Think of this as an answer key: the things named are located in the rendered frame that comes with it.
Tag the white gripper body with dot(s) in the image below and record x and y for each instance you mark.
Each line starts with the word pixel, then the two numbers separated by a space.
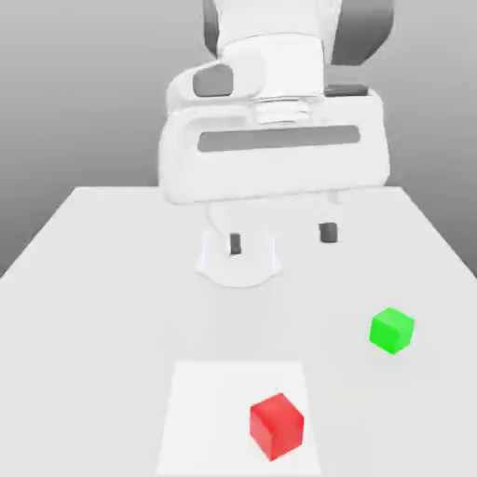
pixel 283 173

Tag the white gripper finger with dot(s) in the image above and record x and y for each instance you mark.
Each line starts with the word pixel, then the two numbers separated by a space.
pixel 328 232
pixel 235 244

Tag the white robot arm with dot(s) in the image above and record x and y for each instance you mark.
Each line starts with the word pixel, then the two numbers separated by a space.
pixel 274 56

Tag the small green cube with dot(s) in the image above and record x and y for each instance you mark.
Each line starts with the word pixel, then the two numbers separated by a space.
pixel 391 330

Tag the small red cube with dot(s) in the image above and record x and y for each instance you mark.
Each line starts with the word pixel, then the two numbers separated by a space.
pixel 276 426

